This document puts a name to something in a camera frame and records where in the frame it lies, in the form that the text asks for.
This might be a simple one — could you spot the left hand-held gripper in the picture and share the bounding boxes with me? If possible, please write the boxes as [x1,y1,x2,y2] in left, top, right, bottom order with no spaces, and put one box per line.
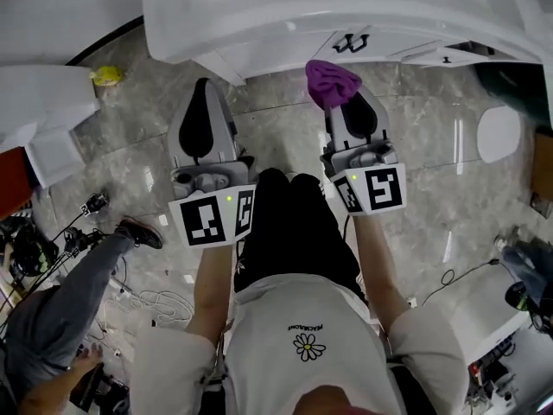
[167,78,259,251]

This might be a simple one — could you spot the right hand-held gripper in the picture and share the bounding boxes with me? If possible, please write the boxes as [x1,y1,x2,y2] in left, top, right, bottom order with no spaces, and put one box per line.
[319,86,409,218]

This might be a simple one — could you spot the purple cloth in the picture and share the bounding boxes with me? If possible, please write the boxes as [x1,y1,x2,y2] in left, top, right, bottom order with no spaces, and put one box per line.
[305,59,364,112]

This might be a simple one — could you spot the person's left forearm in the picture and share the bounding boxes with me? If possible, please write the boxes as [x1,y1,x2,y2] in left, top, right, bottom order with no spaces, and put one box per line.
[184,243,239,350]

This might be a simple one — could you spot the person's right forearm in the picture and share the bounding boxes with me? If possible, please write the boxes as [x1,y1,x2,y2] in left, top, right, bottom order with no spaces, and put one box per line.
[353,213,412,335]

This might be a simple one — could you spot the white vanity cabinet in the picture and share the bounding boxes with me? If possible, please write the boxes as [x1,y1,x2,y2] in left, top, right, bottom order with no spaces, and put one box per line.
[140,0,553,89]

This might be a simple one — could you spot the yellow plastic bottle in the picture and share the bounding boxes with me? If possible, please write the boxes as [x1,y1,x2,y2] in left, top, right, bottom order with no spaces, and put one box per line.
[88,65,125,88]

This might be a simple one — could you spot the black shorts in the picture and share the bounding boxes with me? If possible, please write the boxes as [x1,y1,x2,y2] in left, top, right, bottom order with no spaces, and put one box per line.
[232,167,369,305]

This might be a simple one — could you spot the white floor mat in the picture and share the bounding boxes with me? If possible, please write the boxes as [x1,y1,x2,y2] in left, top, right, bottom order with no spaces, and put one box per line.
[476,105,524,165]

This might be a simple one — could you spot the white water dispenser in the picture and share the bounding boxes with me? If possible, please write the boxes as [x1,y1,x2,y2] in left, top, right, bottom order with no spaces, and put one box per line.
[0,63,101,190]

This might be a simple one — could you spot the dark green bin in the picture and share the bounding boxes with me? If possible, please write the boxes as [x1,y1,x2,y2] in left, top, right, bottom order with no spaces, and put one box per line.
[474,60,553,125]

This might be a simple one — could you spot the cardboard box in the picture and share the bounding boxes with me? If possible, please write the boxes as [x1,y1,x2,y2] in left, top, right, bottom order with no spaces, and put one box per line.
[530,124,553,220]

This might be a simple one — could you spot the orange chair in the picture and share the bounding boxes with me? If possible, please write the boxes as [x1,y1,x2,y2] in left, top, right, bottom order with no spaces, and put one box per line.
[0,146,35,220]

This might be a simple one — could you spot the white flower print T-shirt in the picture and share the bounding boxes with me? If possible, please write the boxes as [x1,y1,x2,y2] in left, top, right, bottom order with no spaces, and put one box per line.
[128,271,471,415]

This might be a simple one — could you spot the white furniture unit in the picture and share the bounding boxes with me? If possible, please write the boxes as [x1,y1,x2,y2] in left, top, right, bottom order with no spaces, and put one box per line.
[425,265,533,363]

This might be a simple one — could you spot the white cable bundle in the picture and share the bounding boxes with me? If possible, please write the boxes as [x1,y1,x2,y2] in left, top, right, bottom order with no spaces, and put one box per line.
[102,289,196,333]

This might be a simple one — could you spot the black floor cable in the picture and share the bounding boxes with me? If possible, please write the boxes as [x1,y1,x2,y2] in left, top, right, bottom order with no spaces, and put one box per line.
[420,256,503,307]

